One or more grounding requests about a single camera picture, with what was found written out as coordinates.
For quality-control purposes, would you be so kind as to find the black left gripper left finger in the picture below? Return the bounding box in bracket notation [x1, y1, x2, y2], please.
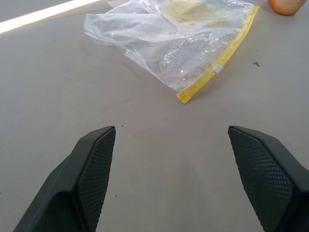
[13, 125, 116, 232]

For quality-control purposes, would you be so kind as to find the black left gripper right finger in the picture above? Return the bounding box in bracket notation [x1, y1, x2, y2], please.
[227, 125, 309, 232]

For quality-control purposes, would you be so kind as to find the clear yellow-zipper plastic bag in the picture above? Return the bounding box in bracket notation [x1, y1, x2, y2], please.
[84, 0, 261, 105]

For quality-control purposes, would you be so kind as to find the orange round object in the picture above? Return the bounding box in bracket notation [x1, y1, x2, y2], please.
[268, 0, 307, 16]

